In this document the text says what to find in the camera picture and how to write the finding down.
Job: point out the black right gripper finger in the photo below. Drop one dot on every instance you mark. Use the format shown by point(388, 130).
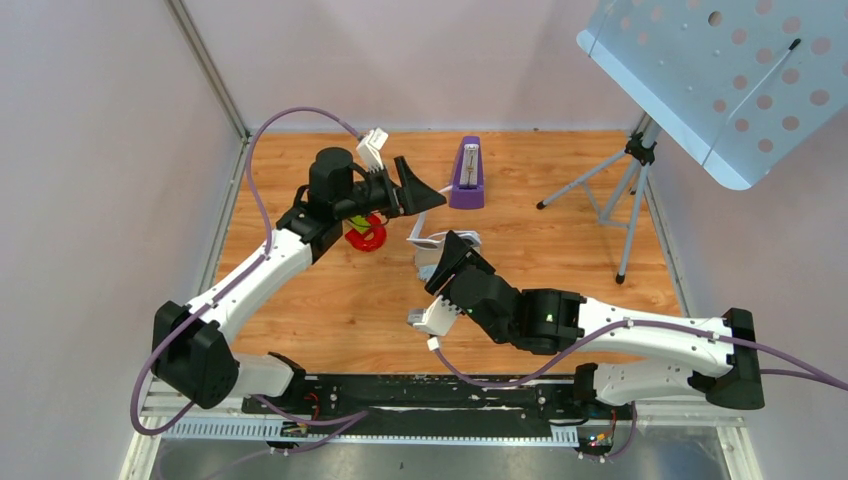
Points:
point(455, 251)
point(472, 258)

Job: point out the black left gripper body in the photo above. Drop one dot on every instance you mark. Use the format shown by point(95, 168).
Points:
point(374, 194)

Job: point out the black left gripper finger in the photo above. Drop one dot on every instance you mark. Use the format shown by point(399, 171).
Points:
point(417, 203)
point(411, 186)

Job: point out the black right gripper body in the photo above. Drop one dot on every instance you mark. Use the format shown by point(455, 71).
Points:
point(498, 335)

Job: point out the white frame sunglasses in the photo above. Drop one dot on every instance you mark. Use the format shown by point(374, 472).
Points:
point(436, 240)

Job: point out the flag pattern glasses case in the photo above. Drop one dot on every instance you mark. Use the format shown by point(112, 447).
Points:
point(426, 261)

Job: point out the light blue cleaning cloth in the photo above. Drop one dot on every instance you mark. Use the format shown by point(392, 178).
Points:
point(425, 270)

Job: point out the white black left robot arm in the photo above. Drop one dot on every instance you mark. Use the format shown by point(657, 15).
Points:
point(191, 342)

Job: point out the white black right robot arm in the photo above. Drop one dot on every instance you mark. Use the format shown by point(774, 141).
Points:
point(709, 357)

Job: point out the green rectangular block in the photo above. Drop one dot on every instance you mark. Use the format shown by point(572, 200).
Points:
point(360, 224)

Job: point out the red plastic piece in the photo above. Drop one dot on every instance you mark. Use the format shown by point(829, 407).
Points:
point(370, 242)

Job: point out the purple metronome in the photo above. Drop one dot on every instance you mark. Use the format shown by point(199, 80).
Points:
point(467, 184)

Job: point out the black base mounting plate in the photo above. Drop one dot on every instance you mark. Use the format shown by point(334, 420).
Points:
point(433, 406)

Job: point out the light blue music stand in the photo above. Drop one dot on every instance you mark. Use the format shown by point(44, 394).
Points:
point(744, 112)

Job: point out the aluminium frame rail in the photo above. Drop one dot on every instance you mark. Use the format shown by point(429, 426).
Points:
point(674, 439)

